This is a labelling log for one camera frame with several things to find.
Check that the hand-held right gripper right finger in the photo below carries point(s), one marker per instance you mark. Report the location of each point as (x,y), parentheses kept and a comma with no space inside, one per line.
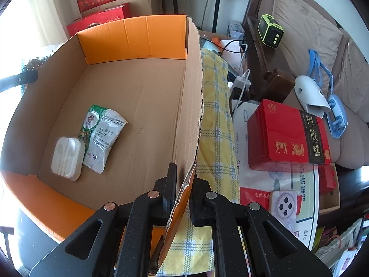
(199,199)

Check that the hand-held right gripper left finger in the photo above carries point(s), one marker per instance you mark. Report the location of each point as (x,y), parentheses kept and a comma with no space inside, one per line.
(170,179)

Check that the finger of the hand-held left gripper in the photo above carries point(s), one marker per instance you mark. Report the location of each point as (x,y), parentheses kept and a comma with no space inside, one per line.
(19,78)

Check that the large orange-lined cardboard box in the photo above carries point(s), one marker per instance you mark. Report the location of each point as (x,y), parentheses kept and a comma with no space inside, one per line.
(138,115)

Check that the red paper packet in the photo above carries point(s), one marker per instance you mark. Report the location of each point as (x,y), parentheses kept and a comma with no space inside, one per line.
(253,197)

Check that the yellow plaid cloth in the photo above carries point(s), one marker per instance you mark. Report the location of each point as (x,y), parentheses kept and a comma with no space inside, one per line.
(216,138)

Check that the green and white sachet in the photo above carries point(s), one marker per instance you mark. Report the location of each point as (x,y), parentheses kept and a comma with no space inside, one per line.
(99,138)

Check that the white earphone case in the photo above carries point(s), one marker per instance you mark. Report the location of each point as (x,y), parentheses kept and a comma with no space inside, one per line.
(67,158)

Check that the flat red gift box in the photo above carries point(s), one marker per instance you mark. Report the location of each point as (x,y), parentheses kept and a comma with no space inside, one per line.
(98,20)

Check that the red and black tin box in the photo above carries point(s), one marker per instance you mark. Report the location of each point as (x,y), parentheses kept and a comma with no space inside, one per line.
(276,132)

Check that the white charger adapter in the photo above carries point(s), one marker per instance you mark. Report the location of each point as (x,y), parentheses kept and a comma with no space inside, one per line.
(243,79)

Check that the small red box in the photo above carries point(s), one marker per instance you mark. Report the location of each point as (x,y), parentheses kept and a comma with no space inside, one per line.
(327,179)

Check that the shallow cardboard tray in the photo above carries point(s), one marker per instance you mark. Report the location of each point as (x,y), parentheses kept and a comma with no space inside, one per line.
(331,202)

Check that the dark wooden box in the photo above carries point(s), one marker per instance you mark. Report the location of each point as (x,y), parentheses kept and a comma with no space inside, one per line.
(278,85)

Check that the plain brown cardboard box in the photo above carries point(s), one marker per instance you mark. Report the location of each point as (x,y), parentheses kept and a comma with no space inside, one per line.
(145,4)

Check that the pile of magazines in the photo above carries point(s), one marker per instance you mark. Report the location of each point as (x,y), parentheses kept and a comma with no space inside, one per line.
(343,245)

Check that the white handheld device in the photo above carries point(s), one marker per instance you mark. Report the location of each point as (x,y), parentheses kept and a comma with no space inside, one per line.
(310,93)

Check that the blue plastic massager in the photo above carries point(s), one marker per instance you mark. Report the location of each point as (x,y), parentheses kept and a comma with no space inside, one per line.
(335,115)

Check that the black speaker stand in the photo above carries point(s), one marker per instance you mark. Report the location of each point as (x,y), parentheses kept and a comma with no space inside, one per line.
(216,11)

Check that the green and black cube device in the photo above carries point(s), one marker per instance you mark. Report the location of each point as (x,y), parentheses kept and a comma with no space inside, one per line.
(269,30)

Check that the beige sofa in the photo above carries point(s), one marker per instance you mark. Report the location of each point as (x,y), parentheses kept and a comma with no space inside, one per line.
(311,34)

